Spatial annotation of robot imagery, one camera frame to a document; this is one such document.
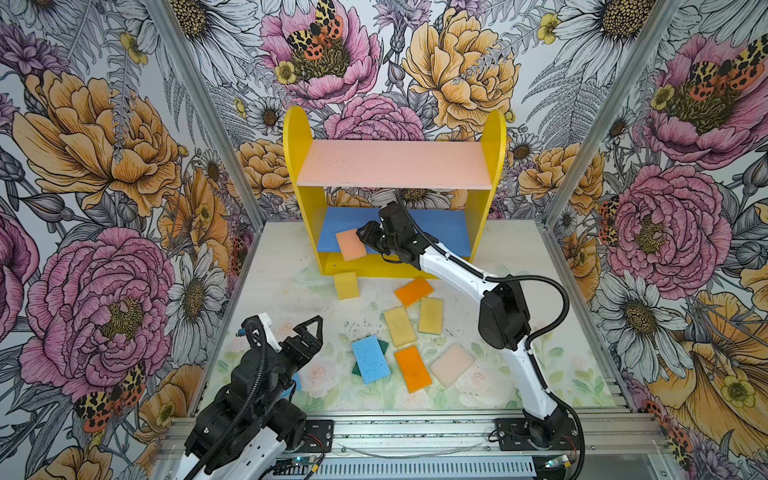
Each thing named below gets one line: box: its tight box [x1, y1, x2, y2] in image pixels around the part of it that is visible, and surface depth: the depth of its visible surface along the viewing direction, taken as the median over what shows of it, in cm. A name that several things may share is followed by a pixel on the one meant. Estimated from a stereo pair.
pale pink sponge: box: [430, 344, 475, 388], surface depth 87 cm
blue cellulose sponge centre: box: [352, 335, 391, 385], surface depth 85 cm
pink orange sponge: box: [335, 228, 367, 261], surface depth 94 cm
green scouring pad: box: [351, 338, 389, 377], surface depth 85 cm
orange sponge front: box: [394, 345, 433, 394], surface depth 87 cm
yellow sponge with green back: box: [418, 297, 444, 335], surface depth 96 cm
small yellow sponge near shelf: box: [334, 272, 359, 300], surface depth 97 cm
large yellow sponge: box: [384, 306, 416, 347], surface depth 94 cm
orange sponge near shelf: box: [394, 276, 434, 307], surface depth 103 cm
